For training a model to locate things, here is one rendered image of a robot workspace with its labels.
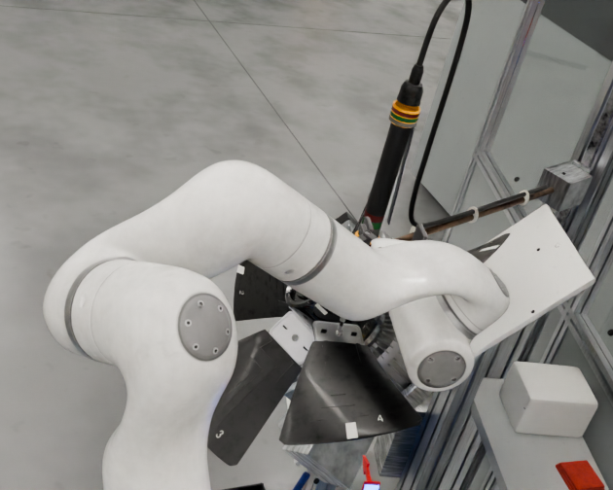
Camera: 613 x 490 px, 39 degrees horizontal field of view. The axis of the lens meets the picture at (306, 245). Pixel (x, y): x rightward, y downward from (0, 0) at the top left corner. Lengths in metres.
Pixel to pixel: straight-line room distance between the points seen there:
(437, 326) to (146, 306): 0.46
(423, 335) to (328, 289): 0.18
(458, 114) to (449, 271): 3.44
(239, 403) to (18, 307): 1.86
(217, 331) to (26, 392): 2.36
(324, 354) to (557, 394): 0.67
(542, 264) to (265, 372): 0.57
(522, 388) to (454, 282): 0.99
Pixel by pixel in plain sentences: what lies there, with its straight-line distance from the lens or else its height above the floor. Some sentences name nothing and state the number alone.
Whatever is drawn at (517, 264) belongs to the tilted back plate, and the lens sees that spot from 1.76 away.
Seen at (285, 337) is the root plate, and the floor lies 1.11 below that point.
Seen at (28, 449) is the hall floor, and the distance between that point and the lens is 2.90.
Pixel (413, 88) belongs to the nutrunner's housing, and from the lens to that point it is 1.32.
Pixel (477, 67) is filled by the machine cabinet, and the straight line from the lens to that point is 4.35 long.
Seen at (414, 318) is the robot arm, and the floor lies 1.50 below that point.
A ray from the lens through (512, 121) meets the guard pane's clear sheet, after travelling 2.76.
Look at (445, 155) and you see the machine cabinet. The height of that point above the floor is 0.29.
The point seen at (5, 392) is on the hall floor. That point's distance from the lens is 3.08.
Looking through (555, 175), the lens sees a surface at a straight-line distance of 1.90.
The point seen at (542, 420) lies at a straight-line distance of 2.02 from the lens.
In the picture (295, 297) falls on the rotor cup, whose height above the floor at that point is 1.19.
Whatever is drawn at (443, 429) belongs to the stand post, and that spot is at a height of 0.88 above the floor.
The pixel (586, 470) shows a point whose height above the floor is 0.88.
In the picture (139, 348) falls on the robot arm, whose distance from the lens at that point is 0.74.
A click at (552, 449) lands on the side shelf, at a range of 2.04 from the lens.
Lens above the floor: 2.13
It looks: 32 degrees down
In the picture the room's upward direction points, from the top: 14 degrees clockwise
